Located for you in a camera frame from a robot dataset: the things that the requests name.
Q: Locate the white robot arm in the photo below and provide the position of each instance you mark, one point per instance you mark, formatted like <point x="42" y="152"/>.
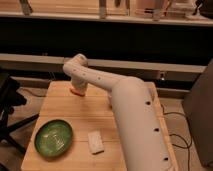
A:
<point x="141" y="136"/>

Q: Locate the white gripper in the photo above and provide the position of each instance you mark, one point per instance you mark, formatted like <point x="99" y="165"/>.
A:
<point x="79" y="84"/>

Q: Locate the white sponge block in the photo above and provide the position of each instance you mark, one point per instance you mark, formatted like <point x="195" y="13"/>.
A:
<point x="95" y="142"/>

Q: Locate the dark cabinet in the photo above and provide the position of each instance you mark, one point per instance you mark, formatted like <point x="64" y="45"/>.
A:
<point x="198" y="107"/>

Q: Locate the wooden table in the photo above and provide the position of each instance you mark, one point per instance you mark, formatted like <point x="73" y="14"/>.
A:
<point x="85" y="114"/>

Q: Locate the black chair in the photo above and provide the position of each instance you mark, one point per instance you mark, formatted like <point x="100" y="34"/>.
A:
<point x="9" y="98"/>

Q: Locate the green glass bowl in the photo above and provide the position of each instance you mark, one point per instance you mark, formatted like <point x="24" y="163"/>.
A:
<point x="53" y="138"/>

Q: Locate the orange red pepper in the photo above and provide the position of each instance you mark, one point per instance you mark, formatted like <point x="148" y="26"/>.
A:
<point x="76" y="92"/>

